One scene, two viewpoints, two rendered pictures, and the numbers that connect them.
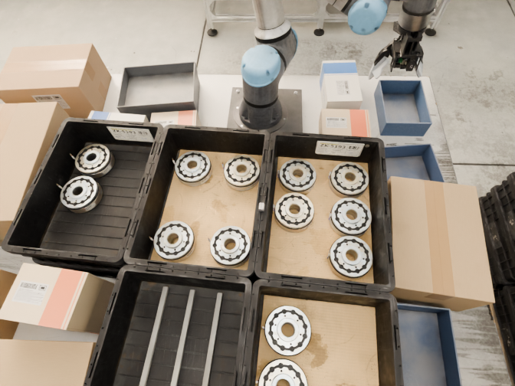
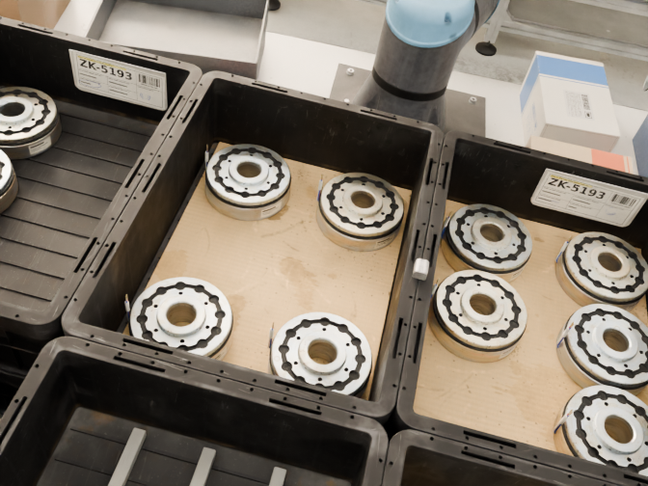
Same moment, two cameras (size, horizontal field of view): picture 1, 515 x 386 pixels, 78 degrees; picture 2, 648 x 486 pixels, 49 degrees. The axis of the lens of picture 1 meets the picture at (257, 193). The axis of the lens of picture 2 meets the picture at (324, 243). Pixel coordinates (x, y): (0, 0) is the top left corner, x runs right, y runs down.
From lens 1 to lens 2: 0.24 m
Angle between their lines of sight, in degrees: 14
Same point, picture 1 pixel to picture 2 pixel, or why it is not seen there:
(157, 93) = (174, 39)
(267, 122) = not seen: hidden behind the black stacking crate
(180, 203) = (203, 249)
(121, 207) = (57, 232)
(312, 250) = (515, 408)
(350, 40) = not seen: hidden behind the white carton
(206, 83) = (279, 49)
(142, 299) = (71, 451)
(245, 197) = (362, 265)
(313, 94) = (506, 116)
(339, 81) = (572, 93)
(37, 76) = not seen: outside the picture
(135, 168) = (106, 157)
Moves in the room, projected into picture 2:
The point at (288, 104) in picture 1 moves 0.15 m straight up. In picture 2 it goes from (456, 118) to (483, 40)
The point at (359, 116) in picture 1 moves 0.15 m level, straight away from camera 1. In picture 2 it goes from (610, 164) to (633, 114)
